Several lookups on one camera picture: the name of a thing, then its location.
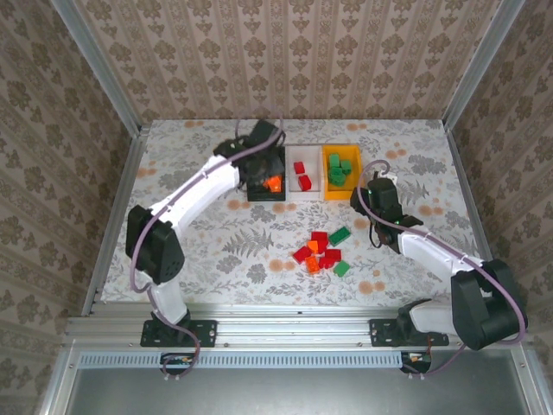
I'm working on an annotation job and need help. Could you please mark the yellow plastic bin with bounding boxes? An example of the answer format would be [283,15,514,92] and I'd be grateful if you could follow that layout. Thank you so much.
[320,144,364,201]

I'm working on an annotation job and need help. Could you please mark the long green lego brick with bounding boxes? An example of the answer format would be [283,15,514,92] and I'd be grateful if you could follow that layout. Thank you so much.
[327,227,352,247]

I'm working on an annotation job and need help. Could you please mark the black plastic bin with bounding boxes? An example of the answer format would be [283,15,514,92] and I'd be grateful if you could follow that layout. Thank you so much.
[245,144,287,203]

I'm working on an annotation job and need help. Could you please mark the white plastic bin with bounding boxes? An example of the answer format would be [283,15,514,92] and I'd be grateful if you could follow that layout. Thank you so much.
[284,144,324,201]

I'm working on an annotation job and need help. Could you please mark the floral patterned table cover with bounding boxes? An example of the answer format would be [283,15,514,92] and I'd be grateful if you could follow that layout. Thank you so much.
[101,118,493,308]

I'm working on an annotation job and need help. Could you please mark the grey metal panel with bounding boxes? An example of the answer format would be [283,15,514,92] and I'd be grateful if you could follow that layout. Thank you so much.
[64,348,535,415]

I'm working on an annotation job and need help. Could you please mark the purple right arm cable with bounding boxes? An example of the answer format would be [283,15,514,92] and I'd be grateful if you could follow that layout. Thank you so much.
[356,159,529,381]

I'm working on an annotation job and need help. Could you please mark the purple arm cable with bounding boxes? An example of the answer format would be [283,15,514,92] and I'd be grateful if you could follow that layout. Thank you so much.
[129,115,287,382]
[356,159,529,381]

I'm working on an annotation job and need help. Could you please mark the aluminium side rail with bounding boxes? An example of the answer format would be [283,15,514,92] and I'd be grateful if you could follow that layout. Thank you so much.
[80,124,153,316]
[443,124,512,316]

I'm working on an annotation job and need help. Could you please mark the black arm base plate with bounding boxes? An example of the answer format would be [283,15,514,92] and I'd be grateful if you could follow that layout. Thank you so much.
[140,318,218,348]
[368,318,450,348]

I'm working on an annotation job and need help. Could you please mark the aluminium mounting rail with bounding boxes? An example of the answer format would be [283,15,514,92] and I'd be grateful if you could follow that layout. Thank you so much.
[64,302,533,347]

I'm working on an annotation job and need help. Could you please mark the black cable connector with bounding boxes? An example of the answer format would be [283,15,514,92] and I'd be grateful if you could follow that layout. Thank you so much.
[160,352,196,376]
[400,350,433,375]

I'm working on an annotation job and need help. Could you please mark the aluminium frame post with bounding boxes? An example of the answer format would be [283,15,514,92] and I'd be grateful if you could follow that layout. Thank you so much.
[442,0,526,131]
[50,0,143,136]

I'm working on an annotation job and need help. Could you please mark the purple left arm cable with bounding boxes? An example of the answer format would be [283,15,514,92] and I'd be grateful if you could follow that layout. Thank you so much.
[129,115,287,382]

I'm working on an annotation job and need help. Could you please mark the slotted grey cable duct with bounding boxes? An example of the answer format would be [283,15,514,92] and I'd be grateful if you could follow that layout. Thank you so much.
[79,350,402,370]

